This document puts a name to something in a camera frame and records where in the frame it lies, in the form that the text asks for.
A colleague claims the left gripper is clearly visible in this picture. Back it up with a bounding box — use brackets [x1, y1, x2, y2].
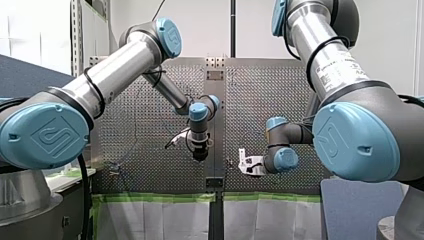
[191, 145, 210, 164]

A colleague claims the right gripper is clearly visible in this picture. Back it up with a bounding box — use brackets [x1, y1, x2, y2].
[247, 163, 268, 178]

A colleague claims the connector holder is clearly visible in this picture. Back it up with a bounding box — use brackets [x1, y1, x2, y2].
[108, 161, 123, 177]

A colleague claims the grey board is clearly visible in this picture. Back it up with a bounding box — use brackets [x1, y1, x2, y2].
[319, 177, 407, 240]

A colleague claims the black pole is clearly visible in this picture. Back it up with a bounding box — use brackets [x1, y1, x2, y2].
[229, 0, 237, 59]

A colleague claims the perforated metal upright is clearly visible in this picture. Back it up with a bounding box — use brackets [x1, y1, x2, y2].
[69, 0, 85, 78]

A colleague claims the black cable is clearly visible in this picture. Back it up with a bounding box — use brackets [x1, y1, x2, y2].
[397, 93, 424, 109]
[77, 152, 93, 240]

